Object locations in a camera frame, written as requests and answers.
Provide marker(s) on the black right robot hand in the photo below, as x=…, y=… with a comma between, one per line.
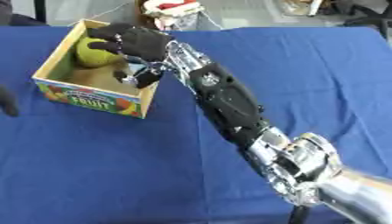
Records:
x=145, y=43

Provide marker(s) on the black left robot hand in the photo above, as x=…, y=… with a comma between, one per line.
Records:
x=7, y=102

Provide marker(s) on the green toy apple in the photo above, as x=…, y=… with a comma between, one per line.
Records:
x=92, y=55

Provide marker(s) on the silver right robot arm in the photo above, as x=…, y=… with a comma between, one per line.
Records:
x=229, y=105

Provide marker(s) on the wooden box with printed front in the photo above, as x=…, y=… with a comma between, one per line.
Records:
x=97, y=84

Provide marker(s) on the white and red bag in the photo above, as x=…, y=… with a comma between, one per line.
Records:
x=171, y=13

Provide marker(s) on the black chair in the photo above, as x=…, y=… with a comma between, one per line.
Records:
x=370, y=16

